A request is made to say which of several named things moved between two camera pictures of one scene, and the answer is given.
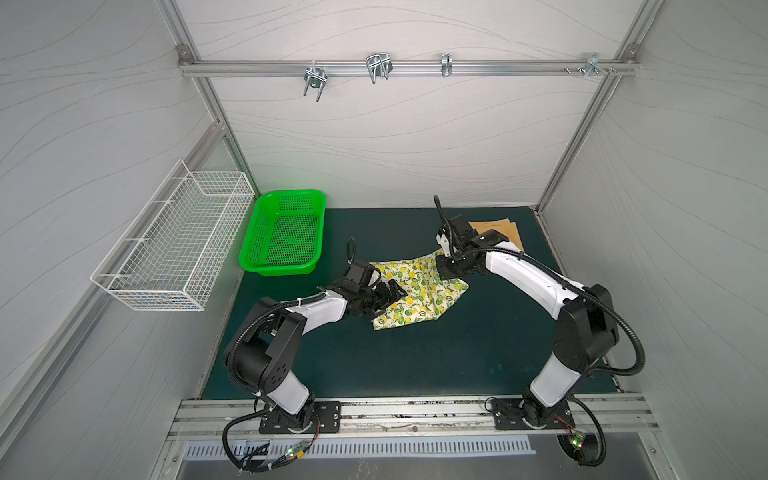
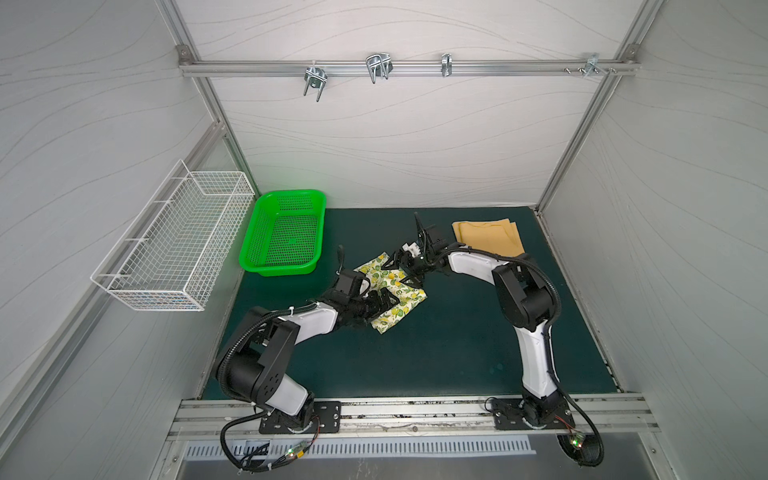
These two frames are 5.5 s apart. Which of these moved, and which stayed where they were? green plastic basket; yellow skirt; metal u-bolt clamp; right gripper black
Moved: right gripper black
Stayed: green plastic basket; metal u-bolt clamp; yellow skirt
